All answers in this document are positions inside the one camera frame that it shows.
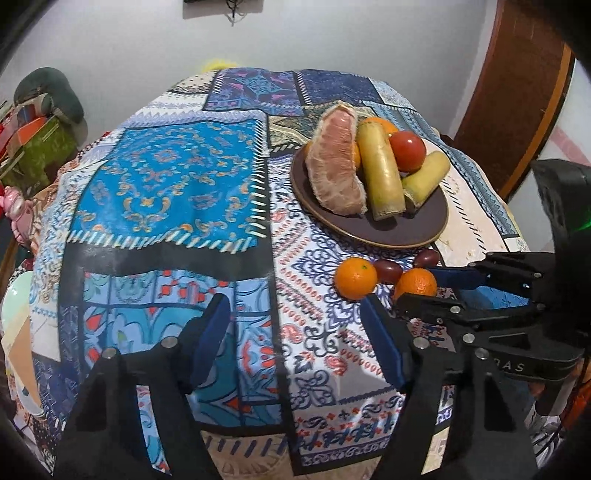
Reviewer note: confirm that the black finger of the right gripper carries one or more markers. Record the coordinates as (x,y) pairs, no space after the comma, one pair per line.
(470,277)
(427,308)

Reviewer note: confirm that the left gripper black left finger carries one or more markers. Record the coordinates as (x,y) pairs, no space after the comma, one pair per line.
(132,418)

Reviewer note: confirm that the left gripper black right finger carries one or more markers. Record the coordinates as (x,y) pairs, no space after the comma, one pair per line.
(459,419)

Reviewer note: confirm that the yellow sugarcane piece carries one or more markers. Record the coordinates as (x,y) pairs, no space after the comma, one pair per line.
(382,177)
(419,186)

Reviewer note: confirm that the red tomato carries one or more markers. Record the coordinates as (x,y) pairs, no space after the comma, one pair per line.
(409,151)

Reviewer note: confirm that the peeled pink pomelo segment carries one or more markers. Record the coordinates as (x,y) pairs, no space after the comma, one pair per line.
(331,164)

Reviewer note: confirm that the small mandarin orange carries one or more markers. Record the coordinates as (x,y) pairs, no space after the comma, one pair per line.
(417,281)
(355,278)

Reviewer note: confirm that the dark red grape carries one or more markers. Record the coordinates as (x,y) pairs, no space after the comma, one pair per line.
(428,258)
(388,272)

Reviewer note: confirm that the dark brown round plate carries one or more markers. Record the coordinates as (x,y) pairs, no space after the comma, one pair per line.
(402,231)

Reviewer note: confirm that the large orange without sticker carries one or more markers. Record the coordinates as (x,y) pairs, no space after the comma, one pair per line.
(356,154)

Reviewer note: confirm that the large orange with sticker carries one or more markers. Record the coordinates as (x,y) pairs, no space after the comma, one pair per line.
(388,127)

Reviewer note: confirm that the brown wooden door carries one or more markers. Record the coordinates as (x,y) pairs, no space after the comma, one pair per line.
(517,100)

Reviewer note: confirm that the pink plush toy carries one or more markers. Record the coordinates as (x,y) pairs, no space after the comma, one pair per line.
(20,213)

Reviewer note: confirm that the blue patchwork bedspread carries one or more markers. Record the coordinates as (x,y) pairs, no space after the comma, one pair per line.
(190,197)

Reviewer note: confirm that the green box pile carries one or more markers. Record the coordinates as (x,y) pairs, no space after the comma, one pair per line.
(36,142)

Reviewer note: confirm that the yellow round headboard object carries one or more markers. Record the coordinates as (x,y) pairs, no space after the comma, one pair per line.
(216,65)

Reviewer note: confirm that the dark green neck pillow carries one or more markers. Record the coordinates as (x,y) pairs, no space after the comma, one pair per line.
(51,93)

